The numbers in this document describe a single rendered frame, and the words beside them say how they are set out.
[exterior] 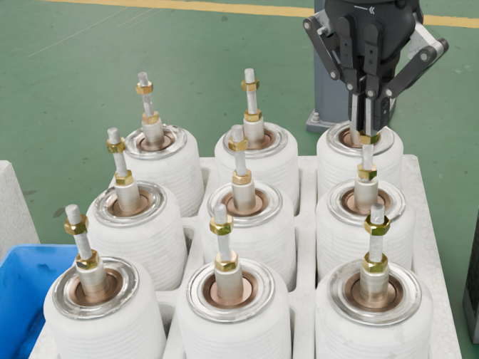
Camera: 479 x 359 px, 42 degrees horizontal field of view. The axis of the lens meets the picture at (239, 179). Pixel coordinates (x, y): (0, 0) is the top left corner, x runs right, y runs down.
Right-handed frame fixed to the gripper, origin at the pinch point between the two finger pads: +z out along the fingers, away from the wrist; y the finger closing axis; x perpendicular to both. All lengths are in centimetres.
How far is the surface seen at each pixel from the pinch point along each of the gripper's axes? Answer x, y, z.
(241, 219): 9.6, 7.4, 9.9
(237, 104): -38, 59, 35
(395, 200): -1.8, -2.2, 10.0
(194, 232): 8.5, 16.9, 17.4
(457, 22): -101, 43, 36
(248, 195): 7.8, 8.1, 8.5
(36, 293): 21, 38, 31
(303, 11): -87, 82, 36
